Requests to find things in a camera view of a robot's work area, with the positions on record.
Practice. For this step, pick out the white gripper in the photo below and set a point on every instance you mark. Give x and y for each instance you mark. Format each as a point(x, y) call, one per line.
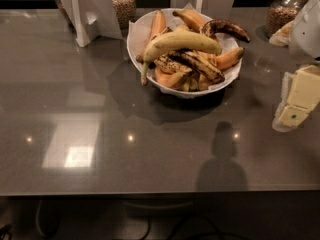
point(307, 29)

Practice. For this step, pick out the white card stand left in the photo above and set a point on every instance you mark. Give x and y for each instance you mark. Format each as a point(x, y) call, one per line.
point(92, 18)

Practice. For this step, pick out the orange banana right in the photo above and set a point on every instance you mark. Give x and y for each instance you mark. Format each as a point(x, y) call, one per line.
point(230, 58)

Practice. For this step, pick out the white paper bowl liner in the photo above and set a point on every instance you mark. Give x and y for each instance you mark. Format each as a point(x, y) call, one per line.
point(138, 37)

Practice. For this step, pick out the glass jar of grains right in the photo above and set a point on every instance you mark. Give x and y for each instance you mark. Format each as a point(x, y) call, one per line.
point(281, 12)

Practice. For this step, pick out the orange banana left upright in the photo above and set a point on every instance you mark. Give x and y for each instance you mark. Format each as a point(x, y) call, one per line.
point(158, 26)

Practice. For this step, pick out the white bowl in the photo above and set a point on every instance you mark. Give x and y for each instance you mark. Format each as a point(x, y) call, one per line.
point(186, 92)

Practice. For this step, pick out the orange banana bottom left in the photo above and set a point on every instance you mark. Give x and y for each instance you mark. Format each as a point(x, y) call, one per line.
point(173, 81)

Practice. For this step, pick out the spotted brown banana left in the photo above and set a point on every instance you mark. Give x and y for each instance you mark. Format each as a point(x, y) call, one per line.
point(170, 66)

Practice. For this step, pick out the spotted brown banana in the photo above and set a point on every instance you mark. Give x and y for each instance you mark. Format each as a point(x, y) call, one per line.
point(195, 61)
point(170, 66)

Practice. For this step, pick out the spotted brown banana centre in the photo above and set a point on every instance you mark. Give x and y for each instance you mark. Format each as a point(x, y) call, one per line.
point(195, 61)

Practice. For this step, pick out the large yellow banana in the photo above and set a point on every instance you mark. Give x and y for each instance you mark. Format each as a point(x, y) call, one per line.
point(173, 41)

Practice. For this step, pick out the glass jar of grains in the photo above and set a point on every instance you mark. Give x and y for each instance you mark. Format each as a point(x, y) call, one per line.
point(281, 12)
point(125, 11)

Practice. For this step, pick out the glass jar of grains left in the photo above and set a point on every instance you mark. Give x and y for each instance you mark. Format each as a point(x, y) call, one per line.
point(125, 11)

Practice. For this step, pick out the dark overripe banana top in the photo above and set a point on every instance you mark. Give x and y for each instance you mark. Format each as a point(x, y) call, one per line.
point(214, 26)

